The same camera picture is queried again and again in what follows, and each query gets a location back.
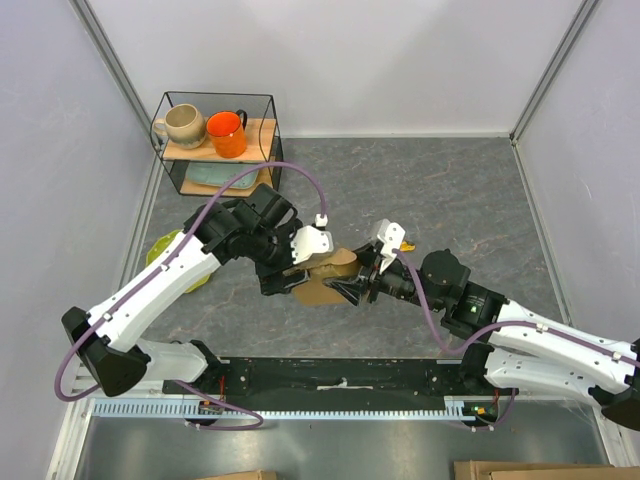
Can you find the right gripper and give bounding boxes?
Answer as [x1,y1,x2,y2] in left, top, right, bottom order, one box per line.
[322,241,444,312]

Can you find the brown cardboard express box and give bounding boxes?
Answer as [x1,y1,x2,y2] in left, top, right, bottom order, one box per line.
[282,247,374,307]

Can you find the yellow utility knife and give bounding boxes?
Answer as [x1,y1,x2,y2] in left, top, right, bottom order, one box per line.
[399,241,416,252]

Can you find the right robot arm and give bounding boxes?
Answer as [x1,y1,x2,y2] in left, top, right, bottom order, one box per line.
[323,246,639,430]

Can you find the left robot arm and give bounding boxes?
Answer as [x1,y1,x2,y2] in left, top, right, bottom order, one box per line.
[62,186,304,397]

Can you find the yellow-green dotted plate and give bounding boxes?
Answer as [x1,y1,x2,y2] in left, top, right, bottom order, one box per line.
[145,230,211,294]

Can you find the light green tray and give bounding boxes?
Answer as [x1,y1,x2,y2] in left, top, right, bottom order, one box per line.
[185,162,259,190]

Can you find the orange mug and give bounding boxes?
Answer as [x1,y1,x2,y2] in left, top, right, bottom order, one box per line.
[206,109,248,158]

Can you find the beige ceramic mug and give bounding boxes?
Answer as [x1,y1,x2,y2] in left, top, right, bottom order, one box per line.
[152,104,206,150]

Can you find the cardboard piece bottom centre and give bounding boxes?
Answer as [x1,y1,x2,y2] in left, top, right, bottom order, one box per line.
[197,470,278,480]

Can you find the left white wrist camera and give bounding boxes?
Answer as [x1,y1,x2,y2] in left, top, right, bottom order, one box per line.
[290,214,334,265]

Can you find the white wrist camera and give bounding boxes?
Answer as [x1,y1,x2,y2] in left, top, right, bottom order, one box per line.
[290,214,334,265]
[372,219,406,273]

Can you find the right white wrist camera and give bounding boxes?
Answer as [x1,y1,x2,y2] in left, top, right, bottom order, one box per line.
[372,219,406,273]

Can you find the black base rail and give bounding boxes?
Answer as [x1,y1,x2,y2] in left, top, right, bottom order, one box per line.
[192,357,517,413]

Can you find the black wire wooden shelf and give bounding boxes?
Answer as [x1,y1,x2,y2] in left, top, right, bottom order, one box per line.
[149,91,284,196]

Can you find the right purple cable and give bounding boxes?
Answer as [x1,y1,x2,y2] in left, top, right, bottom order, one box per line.
[394,247,640,431]

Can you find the purple cable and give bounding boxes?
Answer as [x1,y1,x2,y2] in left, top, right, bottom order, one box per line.
[53,160,330,432]
[394,247,640,431]

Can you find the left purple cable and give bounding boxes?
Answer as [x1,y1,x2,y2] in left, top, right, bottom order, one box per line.
[53,160,330,432]

